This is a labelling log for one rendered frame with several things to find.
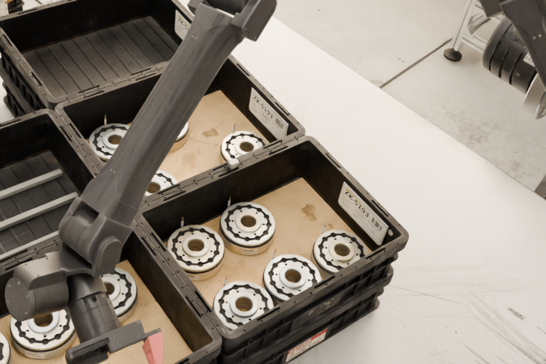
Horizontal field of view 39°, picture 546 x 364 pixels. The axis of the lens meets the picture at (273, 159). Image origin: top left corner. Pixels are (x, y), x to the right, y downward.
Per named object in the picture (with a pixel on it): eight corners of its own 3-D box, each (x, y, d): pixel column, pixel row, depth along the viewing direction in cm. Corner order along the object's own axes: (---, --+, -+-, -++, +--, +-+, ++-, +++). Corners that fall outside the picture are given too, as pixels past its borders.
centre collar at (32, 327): (54, 303, 125) (53, 301, 125) (63, 327, 122) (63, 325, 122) (23, 314, 123) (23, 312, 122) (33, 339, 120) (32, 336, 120)
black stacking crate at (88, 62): (152, 17, 189) (153, -23, 181) (218, 88, 175) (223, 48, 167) (-5, 64, 170) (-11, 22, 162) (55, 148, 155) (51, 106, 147)
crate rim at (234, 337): (308, 140, 153) (309, 132, 151) (410, 245, 138) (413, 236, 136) (129, 219, 133) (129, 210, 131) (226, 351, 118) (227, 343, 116)
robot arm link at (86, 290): (99, 249, 106) (78, 265, 110) (57, 257, 101) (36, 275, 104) (118, 294, 105) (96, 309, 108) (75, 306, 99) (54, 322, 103)
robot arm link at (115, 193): (283, 4, 105) (228, -17, 111) (265, -18, 100) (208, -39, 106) (117, 277, 102) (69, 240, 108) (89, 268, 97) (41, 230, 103)
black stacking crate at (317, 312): (300, 174, 159) (309, 135, 151) (396, 275, 145) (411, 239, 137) (130, 253, 140) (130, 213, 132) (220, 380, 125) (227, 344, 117)
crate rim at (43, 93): (153, -17, 183) (153, -25, 181) (223, 55, 168) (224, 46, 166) (-11, 28, 163) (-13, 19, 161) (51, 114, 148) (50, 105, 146)
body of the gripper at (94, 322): (145, 331, 102) (125, 280, 104) (71, 363, 98) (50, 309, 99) (140, 340, 108) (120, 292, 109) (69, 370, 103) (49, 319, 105)
